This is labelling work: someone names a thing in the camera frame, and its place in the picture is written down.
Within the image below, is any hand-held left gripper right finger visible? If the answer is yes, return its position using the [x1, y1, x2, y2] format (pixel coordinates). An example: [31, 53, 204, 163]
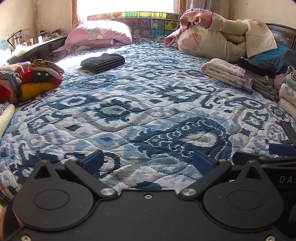
[178, 151, 264, 200]

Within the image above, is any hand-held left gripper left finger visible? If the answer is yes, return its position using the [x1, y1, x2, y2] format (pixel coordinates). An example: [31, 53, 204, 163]
[34, 150, 118, 200]

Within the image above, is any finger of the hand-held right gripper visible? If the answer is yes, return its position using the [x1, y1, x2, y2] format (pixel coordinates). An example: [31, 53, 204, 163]
[279, 120, 296, 145]
[232, 143, 296, 168]

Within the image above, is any fine-striped dark garment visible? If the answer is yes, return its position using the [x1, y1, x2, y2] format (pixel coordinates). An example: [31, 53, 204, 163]
[80, 53, 125, 75]

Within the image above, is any folded grey garment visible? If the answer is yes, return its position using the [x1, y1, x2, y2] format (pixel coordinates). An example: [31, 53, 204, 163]
[244, 70, 280, 101]

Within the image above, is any folded black garment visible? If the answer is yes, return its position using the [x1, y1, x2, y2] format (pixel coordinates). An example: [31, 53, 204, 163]
[237, 58, 277, 78]

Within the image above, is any teal cloth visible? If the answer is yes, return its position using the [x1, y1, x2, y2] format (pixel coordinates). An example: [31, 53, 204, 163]
[248, 44, 296, 72]

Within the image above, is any blue patterned bed quilt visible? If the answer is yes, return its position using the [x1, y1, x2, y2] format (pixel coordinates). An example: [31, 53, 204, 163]
[0, 37, 296, 209]

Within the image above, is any folded lilac floral sheet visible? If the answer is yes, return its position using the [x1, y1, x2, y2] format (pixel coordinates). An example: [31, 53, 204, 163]
[201, 58, 253, 93]

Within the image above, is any dark wooden headboard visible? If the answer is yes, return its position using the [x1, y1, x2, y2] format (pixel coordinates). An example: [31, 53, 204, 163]
[265, 23, 296, 50]

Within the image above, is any rolled cream towel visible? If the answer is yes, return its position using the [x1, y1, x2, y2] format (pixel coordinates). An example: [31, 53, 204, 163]
[0, 103, 16, 139]

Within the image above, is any white quilted blanket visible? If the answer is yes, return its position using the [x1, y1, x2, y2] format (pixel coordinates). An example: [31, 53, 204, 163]
[243, 19, 278, 58]

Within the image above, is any red garment with buttons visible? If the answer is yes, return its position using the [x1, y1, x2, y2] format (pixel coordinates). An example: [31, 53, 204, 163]
[20, 71, 63, 87]

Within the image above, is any tan ruffled garment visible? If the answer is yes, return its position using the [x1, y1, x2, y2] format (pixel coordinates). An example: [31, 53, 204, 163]
[28, 59, 65, 77]

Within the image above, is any red cloth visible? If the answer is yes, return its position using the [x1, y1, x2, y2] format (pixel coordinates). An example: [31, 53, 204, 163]
[0, 85, 12, 103]

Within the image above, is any cream pink floral duvet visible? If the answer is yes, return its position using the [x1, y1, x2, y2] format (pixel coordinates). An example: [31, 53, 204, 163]
[165, 8, 250, 63]

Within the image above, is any pink garment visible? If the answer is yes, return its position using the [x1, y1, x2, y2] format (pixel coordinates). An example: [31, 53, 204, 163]
[0, 61, 30, 79]

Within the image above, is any pink pillow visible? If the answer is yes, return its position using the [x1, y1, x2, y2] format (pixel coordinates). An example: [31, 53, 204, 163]
[64, 20, 133, 50]

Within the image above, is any row of small desk items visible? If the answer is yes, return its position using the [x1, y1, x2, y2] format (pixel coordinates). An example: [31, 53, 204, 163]
[35, 28, 64, 42]

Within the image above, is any colourful alphabet play mat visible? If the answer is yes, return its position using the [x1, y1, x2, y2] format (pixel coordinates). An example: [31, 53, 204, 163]
[87, 11, 183, 36]

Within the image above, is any black desk lamp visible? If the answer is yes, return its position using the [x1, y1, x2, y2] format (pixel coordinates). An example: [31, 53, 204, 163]
[7, 29, 23, 50]

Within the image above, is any window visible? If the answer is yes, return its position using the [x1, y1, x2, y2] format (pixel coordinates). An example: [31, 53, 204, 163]
[72, 0, 186, 22]

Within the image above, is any pale curtain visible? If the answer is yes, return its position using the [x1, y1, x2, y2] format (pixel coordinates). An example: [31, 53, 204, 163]
[185, 0, 199, 12]

